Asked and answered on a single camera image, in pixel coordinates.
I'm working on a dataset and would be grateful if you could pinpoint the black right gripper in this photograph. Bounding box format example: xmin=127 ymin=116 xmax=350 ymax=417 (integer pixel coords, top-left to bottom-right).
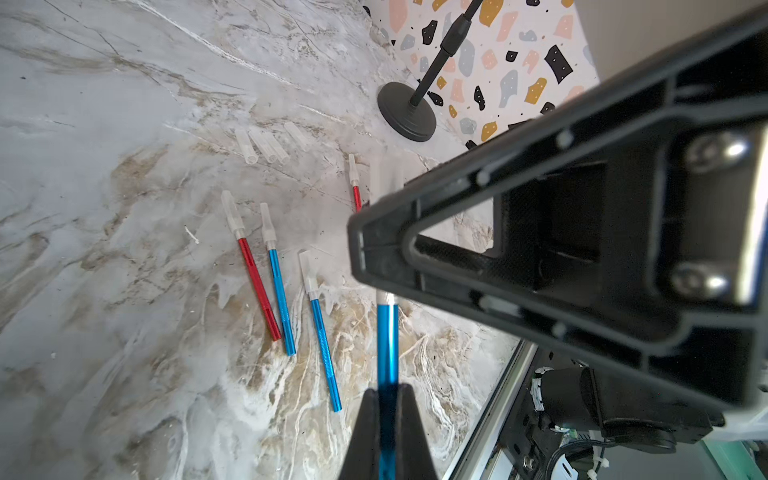
xmin=491 ymin=0 xmax=768 ymax=415

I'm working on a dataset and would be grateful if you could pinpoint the red carving knife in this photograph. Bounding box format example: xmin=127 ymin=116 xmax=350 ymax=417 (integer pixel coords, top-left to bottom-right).
xmin=221 ymin=190 xmax=282 ymax=341
xmin=347 ymin=154 xmax=362 ymax=212

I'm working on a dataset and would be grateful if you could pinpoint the black microphone stand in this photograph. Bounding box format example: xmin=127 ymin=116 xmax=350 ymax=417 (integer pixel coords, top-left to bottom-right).
xmin=377 ymin=0 xmax=483 ymax=142

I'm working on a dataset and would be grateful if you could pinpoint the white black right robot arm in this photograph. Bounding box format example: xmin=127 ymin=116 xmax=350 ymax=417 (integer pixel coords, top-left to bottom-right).
xmin=347 ymin=5 xmax=767 ymax=479

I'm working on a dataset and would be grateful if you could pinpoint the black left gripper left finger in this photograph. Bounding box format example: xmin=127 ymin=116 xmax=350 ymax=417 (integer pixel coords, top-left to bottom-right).
xmin=338 ymin=389 xmax=381 ymax=480

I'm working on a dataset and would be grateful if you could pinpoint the clear cap of red knife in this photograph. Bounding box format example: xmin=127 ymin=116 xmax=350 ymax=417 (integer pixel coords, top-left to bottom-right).
xmin=263 ymin=132 xmax=289 ymax=163

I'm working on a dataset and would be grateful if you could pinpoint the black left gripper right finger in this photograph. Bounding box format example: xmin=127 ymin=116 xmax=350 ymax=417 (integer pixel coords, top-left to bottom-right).
xmin=397 ymin=384 xmax=438 ymax=480

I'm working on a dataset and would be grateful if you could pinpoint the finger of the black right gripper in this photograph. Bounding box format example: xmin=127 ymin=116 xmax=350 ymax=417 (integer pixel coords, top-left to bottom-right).
xmin=347 ymin=121 xmax=540 ymax=342

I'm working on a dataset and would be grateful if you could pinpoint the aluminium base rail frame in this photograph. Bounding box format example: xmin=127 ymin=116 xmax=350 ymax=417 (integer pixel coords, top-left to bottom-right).
xmin=443 ymin=341 xmax=537 ymax=479

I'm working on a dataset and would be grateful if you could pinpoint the clear cap of blue knife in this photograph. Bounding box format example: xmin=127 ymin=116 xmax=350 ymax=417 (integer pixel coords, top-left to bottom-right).
xmin=369 ymin=152 xmax=426 ymax=205

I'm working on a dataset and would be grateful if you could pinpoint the blue carving knife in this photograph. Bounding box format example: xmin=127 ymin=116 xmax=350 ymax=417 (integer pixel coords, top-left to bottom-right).
xmin=376 ymin=290 xmax=399 ymax=479
xmin=260 ymin=202 xmax=297 ymax=356
xmin=298 ymin=250 xmax=343 ymax=412

